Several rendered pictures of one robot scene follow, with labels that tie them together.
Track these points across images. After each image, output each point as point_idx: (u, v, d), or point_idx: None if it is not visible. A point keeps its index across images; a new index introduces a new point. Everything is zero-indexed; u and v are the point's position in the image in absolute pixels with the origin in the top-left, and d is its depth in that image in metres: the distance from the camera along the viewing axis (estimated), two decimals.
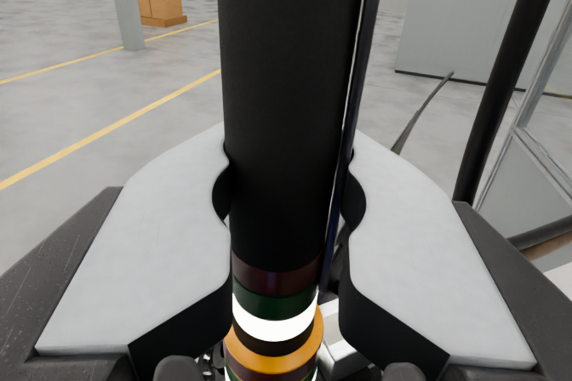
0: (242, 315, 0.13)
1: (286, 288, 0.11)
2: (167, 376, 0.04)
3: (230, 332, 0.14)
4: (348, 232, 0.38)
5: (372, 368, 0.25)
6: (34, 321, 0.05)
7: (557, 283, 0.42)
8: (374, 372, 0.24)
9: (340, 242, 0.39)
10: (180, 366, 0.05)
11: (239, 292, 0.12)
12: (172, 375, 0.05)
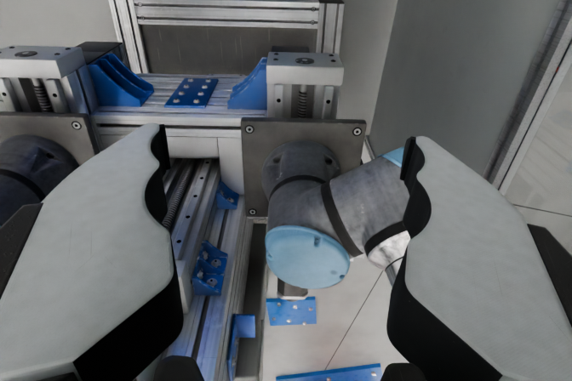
0: None
1: None
2: (167, 376, 0.04)
3: None
4: None
5: None
6: None
7: None
8: None
9: None
10: (180, 366, 0.05)
11: None
12: (172, 375, 0.05)
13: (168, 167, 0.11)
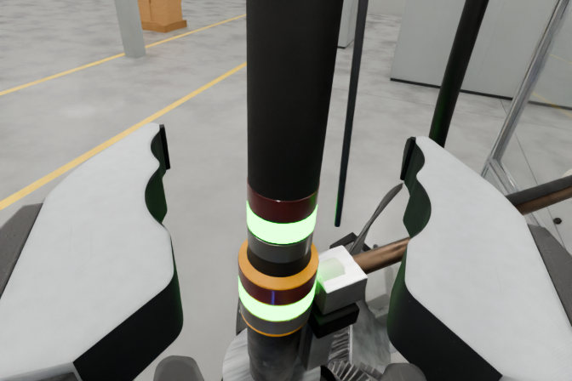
0: (255, 243, 0.16)
1: (290, 216, 0.15)
2: (167, 376, 0.04)
3: (245, 261, 0.18)
4: None
5: None
6: None
7: None
8: None
9: None
10: (180, 366, 0.05)
11: (254, 223, 0.16)
12: (172, 375, 0.05)
13: (168, 167, 0.11)
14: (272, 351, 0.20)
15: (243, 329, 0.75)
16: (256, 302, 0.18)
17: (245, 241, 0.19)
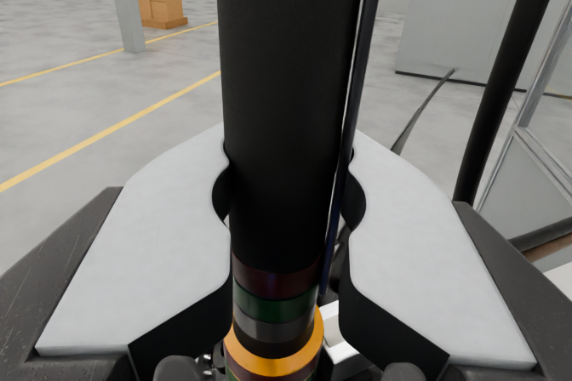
0: (242, 318, 0.13)
1: (286, 291, 0.11)
2: (167, 376, 0.04)
3: (230, 334, 0.14)
4: None
5: None
6: (34, 321, 0.05)
7: (561, 282, 0.41)
8: None
9: (380, 370, 0.24)
10: (180, 366, 0.05)
11: (239, 294, 0.12)
12: (172, 375, 0.05)
13: None
14: None
15: None
16: None
17: None
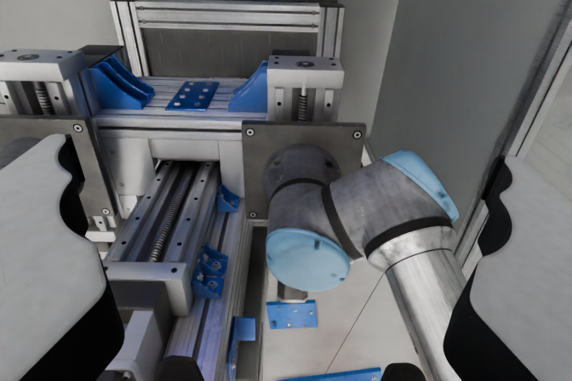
0: None
1: None
2: (167, 376, 0.04)
3: None
4: None
5: None
6: None
7: None
8: None
9: None
10: (180, 366, 0.05)
11: None
12: (172, 375, 0.05)
13: (82, 179, 0.10)
14: None
15: None
16: None
17: None
